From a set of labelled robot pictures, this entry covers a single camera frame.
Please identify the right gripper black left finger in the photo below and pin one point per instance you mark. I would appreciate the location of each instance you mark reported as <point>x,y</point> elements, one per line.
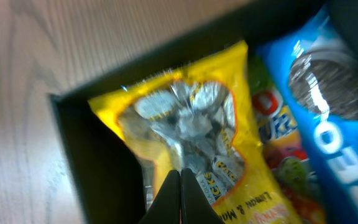
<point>166,207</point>

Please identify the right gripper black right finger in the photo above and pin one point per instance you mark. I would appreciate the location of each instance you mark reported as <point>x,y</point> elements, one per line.
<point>195,208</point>

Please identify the black gift box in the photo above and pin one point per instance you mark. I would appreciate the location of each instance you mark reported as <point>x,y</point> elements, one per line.
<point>107,174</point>

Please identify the yellow Hacks candy bag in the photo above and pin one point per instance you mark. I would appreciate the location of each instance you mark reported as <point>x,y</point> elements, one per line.
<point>200,117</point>

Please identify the Haribo worms gummy bag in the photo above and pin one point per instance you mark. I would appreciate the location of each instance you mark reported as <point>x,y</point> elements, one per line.
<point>283,150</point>

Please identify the blue Oreo cookie pack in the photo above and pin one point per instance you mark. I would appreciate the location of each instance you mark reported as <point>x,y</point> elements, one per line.
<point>317,75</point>

